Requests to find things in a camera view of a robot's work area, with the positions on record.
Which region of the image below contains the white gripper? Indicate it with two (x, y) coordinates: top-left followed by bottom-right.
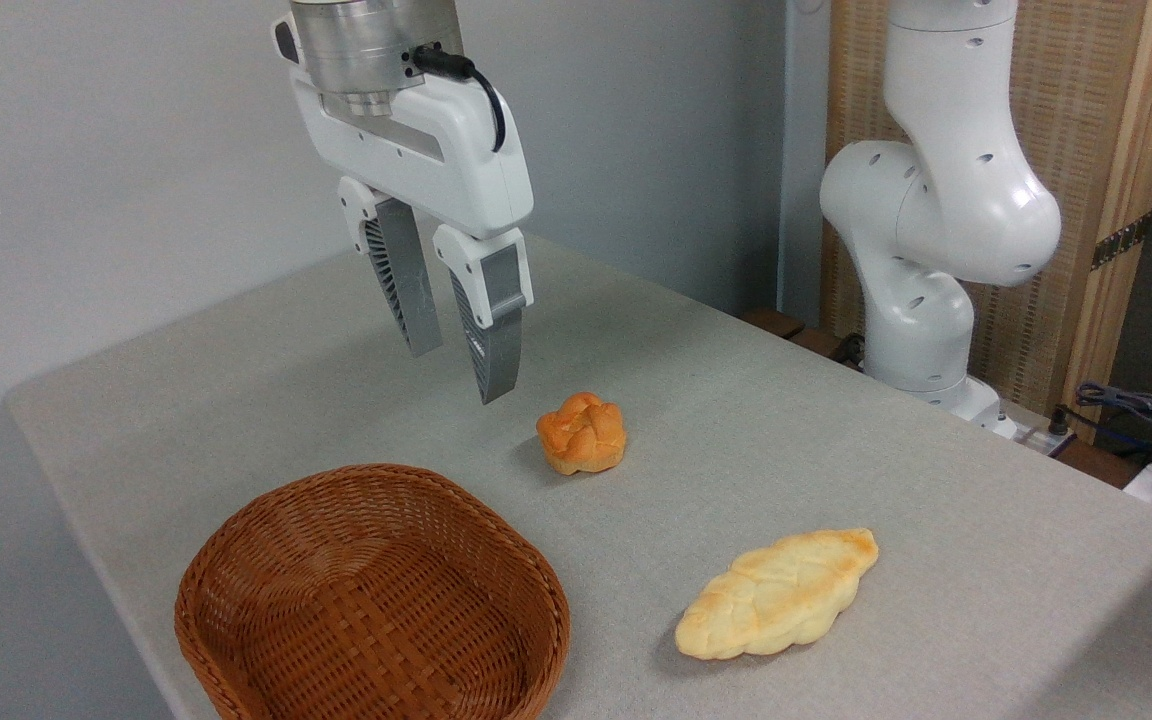
(291, 68), (536, 406)

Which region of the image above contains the round knotted bread roll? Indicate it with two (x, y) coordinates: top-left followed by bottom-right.
(536, 392), (629, 476)

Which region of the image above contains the brown wicker basket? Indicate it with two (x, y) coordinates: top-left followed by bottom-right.
(174, 463), (573, 720)

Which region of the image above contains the long leaf-shaped bread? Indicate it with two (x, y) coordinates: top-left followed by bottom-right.
(675, 528), (880, 662)

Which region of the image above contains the grey tablecloth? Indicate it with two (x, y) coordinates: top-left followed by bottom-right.
(4, 235), (1152, 720)

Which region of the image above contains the woven wooden screen panel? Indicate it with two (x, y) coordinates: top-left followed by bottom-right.
(821, 0), (1152, 443)

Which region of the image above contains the black metal hinge strip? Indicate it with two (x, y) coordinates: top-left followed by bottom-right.
(1091, 212), (1152, 272)

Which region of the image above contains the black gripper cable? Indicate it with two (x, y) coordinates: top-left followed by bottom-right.
(410, 44), (508, 154)

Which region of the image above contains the blue and black cable bundle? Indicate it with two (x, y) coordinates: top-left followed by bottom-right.
(1074, 380), (1152, 466)

